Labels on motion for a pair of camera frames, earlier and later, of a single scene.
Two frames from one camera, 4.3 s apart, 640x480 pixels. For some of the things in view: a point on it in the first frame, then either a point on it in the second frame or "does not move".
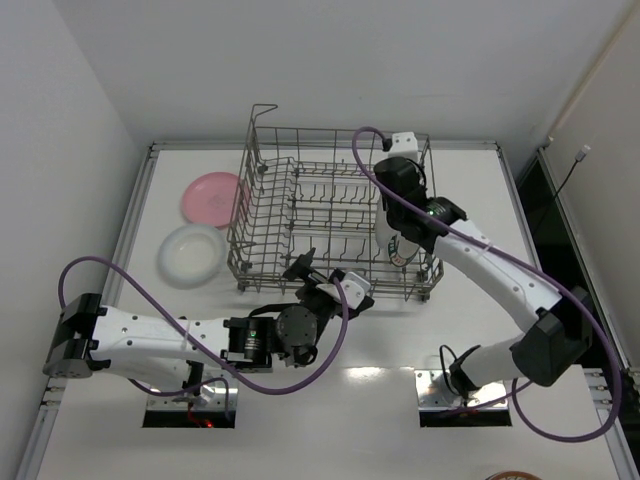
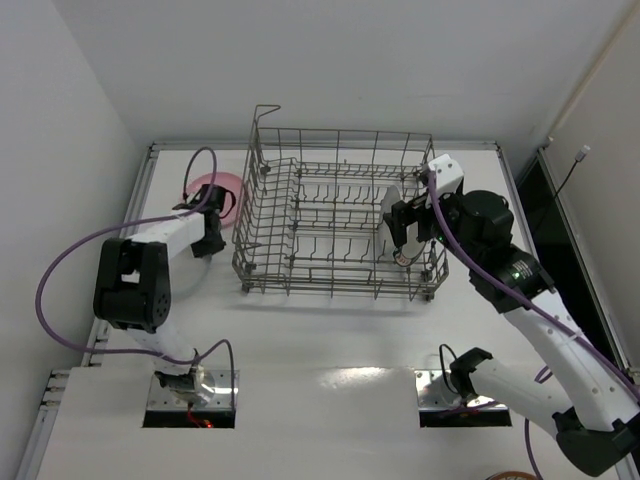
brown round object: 514,475 does not move
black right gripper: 396,215 → 404,220
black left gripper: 314,282 → 215,198
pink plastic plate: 216,198 does not move
